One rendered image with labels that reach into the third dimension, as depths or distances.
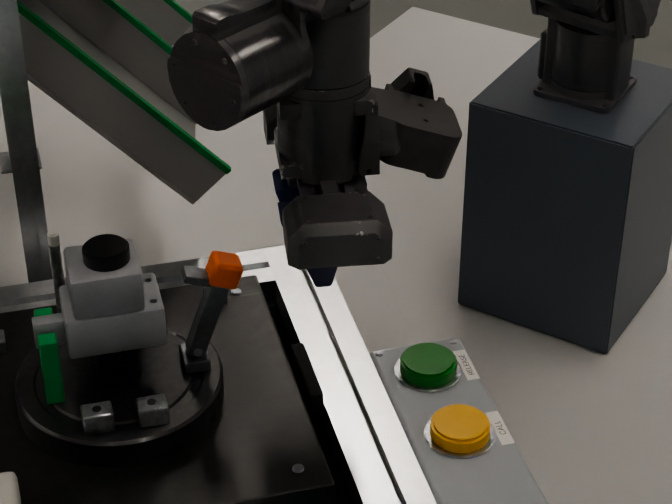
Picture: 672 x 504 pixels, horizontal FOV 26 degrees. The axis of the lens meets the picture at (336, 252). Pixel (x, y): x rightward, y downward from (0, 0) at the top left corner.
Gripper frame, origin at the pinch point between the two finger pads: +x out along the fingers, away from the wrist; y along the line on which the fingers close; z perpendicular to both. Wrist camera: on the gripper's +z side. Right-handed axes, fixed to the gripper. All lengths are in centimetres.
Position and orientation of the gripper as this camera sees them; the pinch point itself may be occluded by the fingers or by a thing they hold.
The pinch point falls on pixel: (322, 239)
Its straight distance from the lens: 95.1
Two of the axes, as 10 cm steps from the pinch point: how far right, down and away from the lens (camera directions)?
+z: 9.9, -0.6, 1.1
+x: 0.0, 8.4, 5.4
